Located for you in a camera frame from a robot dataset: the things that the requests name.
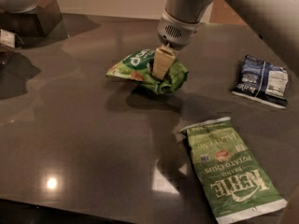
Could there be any small white label card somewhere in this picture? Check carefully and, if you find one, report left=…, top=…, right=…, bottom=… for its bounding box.
left=0, top=29, right=16, bottom=49

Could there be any blue Kettle chip bag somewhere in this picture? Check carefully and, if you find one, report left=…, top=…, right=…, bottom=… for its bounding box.
left=232, top=55, right=289, bottom=108

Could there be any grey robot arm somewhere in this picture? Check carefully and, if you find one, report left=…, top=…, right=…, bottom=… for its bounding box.
left=158, top=0, right=299, bottom=76

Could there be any green rice chip bag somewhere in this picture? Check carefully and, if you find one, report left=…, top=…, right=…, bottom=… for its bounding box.
left=107, top=49, right=188, bottom=95

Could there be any green Kettle jalapeno chip bag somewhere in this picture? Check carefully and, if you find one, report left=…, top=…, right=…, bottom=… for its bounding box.
left=181, top=117, right=287, bottom=224

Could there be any dark wooden block stand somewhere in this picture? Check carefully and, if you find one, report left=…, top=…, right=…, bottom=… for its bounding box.
left=0, top=0, right=63, bottom=37

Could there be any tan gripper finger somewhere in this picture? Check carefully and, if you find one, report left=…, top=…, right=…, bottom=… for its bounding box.
left=152, top=46, right=176, bottom=80

